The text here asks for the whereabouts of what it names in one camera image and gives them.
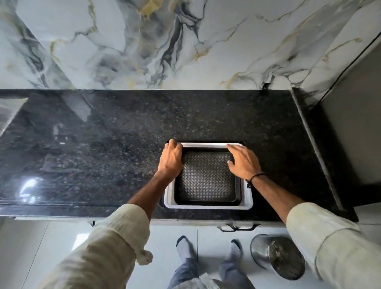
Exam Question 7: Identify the person's right grey sock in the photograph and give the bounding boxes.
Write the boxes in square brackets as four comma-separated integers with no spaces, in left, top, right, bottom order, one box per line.
[229,239,243,262]

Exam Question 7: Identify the person's blue jeans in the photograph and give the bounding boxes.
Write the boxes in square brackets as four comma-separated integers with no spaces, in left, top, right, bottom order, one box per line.
[167,257,256,289]

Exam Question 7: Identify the white plastic tray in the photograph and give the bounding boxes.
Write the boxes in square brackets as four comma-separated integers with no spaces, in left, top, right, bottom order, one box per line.
[163,142,254,211]

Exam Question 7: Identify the person's left hand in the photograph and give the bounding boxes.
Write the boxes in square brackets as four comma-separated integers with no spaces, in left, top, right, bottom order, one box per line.
[158,139,184,178]

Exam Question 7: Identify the black patterned inner tray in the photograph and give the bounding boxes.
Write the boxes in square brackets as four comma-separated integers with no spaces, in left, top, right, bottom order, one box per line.
[174,148,241,206]

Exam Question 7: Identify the black cabinet handle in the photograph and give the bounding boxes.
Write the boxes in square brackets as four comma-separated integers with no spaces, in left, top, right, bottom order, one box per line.
[218,223,261,233]

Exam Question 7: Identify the person's grey sock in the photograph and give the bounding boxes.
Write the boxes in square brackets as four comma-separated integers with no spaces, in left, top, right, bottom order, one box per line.
[229,239,243,262]
[175,235,197,264]

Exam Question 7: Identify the person's right forearm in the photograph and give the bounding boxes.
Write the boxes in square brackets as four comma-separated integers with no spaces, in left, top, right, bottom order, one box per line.
[249,174,381,289]

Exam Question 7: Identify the person's left grey sock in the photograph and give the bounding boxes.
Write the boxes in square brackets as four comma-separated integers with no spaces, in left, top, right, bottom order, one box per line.
[175,235,197,264]

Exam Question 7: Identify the steel trash bin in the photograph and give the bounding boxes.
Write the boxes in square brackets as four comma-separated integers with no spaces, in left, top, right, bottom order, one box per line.
[250,234,306,281]

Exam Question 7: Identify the grey refrigerator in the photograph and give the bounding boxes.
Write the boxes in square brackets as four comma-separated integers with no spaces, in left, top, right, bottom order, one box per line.
[309,38,381,210]

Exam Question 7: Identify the person's right hand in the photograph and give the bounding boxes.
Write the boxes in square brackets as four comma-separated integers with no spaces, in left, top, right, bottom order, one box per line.
[226,144,263,181]

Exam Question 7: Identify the black wrist band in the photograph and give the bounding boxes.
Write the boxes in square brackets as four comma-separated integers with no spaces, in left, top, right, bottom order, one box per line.
[246,173,267,189]

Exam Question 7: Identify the person's left forearm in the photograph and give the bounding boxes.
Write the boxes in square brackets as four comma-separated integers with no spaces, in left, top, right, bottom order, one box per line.
[38,170,177,289]

